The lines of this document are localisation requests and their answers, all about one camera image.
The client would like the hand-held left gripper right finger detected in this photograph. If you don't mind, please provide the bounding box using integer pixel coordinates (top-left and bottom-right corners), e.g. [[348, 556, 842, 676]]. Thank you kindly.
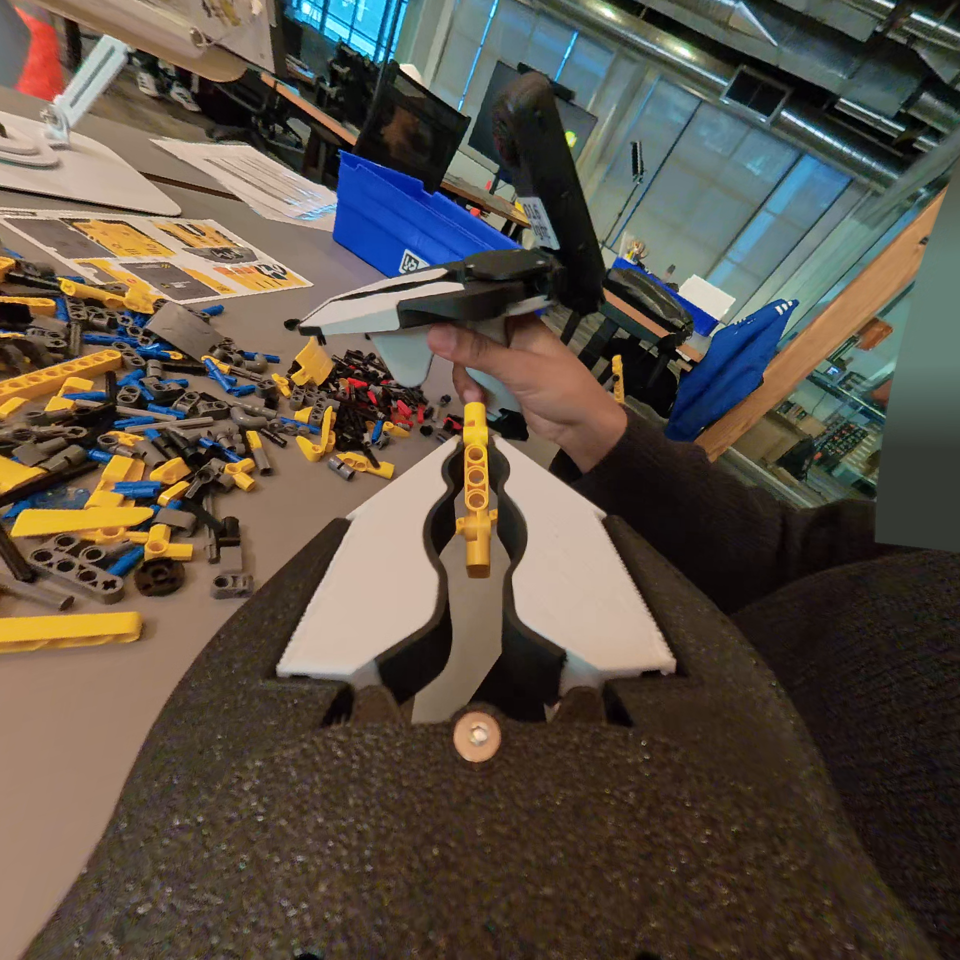
[[493, 435, 678, 691]]

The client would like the person's right forearm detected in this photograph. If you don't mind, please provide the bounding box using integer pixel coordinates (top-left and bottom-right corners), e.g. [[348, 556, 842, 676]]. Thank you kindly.
[[551, 408, 901, 616]]

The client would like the pile of mixed building pieces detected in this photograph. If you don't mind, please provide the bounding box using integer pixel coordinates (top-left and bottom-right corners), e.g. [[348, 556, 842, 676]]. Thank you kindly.
[[0, 251, 399, 654]]

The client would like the yellow grey sticker sheet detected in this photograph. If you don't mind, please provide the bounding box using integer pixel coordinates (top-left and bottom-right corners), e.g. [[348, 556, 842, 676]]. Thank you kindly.
[[0, 208, 315, 305]]

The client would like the black office chair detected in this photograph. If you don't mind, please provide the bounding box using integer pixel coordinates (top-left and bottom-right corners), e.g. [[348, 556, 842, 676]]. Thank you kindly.
[[600, 266, 695, 391]]

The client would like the wooden slanted beam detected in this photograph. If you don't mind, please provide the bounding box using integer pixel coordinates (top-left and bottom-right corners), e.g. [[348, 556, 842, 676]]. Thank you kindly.
[[693, 187, 946, 462]]

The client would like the yellow curved panel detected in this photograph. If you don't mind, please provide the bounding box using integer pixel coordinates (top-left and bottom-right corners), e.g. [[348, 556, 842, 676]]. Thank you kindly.
[[289, 336, 336, 389]]

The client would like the person's right hand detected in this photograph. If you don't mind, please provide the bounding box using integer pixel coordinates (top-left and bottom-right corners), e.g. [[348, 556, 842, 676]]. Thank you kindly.
[[426, 318, 630, 475]]

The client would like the pile of black red pins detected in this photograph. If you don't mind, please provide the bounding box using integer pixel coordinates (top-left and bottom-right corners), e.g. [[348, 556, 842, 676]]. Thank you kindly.
[[322, 348, 470, 451]]

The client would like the book stand with white base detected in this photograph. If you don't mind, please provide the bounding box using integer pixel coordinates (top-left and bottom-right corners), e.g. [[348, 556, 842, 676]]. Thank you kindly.
[[0, 0, 277, 219]]

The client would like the blue plastic bin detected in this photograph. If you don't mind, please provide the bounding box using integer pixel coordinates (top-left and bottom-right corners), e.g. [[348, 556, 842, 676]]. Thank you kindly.
[[332, 148, 545, 280]]

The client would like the black glossy panel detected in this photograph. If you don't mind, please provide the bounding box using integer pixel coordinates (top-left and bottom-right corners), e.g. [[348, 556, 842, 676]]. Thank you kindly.
[[358, 62, 472, 194]]

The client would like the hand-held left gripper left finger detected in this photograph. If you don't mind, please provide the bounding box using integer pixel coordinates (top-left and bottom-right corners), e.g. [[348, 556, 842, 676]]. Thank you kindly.
[[274, 437, 462, 685]]

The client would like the open instruction booklet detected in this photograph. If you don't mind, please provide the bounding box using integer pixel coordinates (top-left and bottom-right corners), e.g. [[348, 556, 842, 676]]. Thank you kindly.
[[161, 0, 277, 72]]

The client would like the black monitor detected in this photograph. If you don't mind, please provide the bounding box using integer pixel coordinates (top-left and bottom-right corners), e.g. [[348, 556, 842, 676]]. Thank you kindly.
[[466, 60, 599, 170]]

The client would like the yellow holed connector assembly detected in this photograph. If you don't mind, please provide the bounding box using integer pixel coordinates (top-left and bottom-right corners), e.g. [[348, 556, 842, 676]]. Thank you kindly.
[[453, 401, 500, 580]]

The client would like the white printed paper sheet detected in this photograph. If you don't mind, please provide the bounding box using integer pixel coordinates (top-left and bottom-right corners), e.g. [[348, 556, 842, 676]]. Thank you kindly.
[[150, 137, 339, 224]]

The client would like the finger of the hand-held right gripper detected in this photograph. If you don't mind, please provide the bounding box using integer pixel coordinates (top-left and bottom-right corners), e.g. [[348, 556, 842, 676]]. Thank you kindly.
[[298, 298, 400, 336], [297, 267, 460, 327]]

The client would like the dark grey slanted panel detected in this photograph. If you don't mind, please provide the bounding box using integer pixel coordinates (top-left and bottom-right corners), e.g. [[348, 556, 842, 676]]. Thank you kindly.
[[144, 301, 224, 363]]

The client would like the long yellow holed beam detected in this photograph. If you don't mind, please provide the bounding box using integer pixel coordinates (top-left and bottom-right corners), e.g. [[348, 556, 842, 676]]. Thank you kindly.
[[0, 348, 125, 408]]

